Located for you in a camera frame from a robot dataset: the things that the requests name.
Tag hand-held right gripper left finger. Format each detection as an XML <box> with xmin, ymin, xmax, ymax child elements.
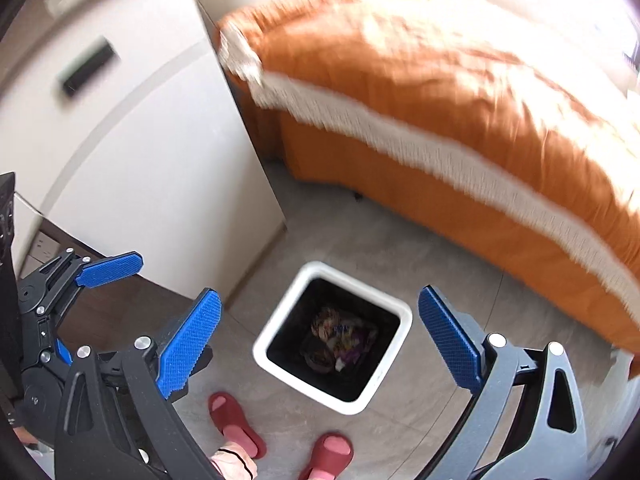
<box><xmin>54</xmin><ymin>287</ymin><xmax>223</xmax><ymax>480</ymax></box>

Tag white cabinet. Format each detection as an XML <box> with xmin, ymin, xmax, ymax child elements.
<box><xmin>0</xmin><ymin>0</ymin><xmax>287</xmax><ymax>301</ymax></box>

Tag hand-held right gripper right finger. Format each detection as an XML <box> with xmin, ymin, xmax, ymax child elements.
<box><xmin>417</xmin><ymin>285</ymin><xmax>591</xmax><ymax>480</ymax></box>

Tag white wall socket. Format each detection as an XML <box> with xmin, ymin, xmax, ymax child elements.
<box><xmin>25</xmin><ymin>232</ymin><xmax>62</xmax><ymax>267</ymax></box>

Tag white square trash bin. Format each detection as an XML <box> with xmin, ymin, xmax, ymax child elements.
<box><xmin>252</xmin><ymin>261</ymin><xmax>414</xmax><ymax>415</ymax></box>

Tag bed with orange cover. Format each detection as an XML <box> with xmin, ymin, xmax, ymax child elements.
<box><xmin>215</xmin><ymin>0</ymin><xmax>640</xmax><ymax>321</ymax></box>

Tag bed with orange skirt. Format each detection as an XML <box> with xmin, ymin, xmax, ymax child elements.
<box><xmin>227</xmin><ymin>75</ymin><xmax>640</xmax><ymax>376</ymax></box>

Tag dark round lid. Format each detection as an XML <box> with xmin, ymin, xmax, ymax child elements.
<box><xmin>302</xmin><ymin>347</ymin><xmax>333</xmax><ymax>373</ymax></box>

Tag purple white snack wrapper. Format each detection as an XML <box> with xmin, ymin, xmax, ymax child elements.
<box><xmin>332</xmin><ymin>327</ymin><xmax>377</xmax><ymax>373</ymax></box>

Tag red slipper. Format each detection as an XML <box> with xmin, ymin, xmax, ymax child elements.
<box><xmin>299</xmin><ymin>432</ymin><xmax>355</xmax><ymax>480</ymax></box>
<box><xmin>208</xmin><ymin>392</ymin><xmax>267</xmax><ymax>461</ymax></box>

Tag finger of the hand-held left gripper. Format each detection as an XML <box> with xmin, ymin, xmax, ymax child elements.
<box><xmin>20</xmin><ymin>312</ymin><xmax>76</xmax><ymax>386</ymax></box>
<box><xmin>19</xmin><ymin>250</ymin><xmax>144</xmax><ymax>318</ymax></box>

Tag black rectangular cabinet handle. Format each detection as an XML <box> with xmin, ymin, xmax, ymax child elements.
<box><xmin>56</xmin><ymin>36</ymin><xmax>119</xmax><ymax>97</ymax></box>

